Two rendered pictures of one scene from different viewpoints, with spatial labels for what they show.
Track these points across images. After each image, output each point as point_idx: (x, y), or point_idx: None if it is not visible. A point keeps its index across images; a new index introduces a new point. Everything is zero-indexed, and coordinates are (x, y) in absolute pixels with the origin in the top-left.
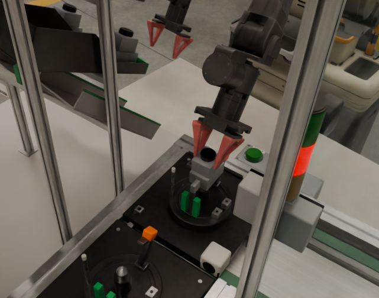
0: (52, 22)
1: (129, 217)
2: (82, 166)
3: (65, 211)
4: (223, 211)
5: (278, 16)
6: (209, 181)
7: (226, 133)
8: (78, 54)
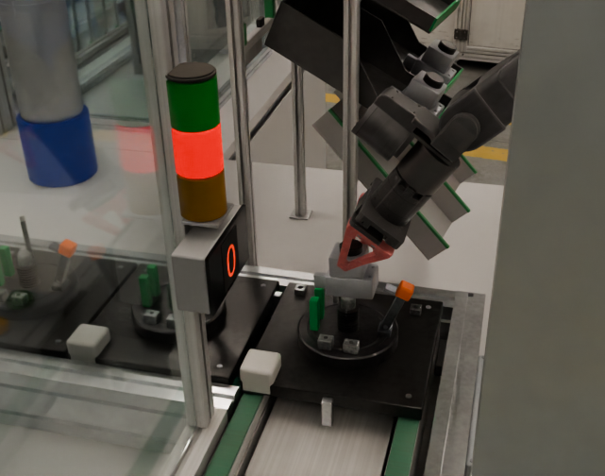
0: (375, 35)
1: (287, 288)
2: (390, 266)
3: (248, 229)
4: (339, 351)
5: (486, 88)
6: (327, 279)
7: (352, 215)
8: (325, 58)
